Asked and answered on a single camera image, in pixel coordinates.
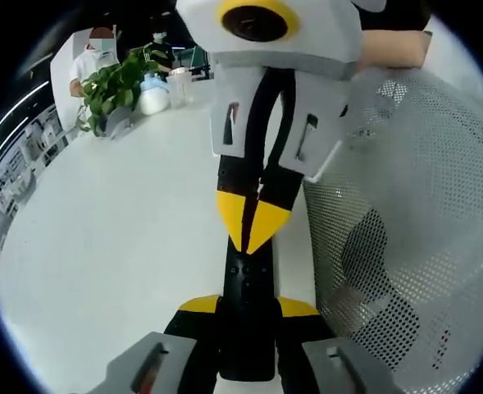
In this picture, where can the green leafy potted plant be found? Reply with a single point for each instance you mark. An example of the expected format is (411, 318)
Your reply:
(110, 88)

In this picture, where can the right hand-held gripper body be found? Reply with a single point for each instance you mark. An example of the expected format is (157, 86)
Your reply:
(327, 37)

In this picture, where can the white mesh chair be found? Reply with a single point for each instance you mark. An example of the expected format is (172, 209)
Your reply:
(409, 164)

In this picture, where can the grey curved headband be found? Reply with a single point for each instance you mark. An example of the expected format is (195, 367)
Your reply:
(120, 121)

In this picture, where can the black remote control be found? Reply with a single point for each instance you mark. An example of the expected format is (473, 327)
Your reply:
(247, 328)

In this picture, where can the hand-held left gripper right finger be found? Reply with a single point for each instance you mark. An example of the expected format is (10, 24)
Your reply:
(331, 369)

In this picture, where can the clear glass jar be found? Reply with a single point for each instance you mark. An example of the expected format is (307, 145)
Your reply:
(180, 88)

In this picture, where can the background display shelves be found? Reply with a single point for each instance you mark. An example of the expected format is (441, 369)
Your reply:
(24, 164)

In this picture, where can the white spray bottle blue top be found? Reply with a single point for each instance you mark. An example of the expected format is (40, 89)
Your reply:
(153, 98)

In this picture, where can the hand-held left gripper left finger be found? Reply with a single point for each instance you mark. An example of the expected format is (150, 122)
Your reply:
(155, 365)

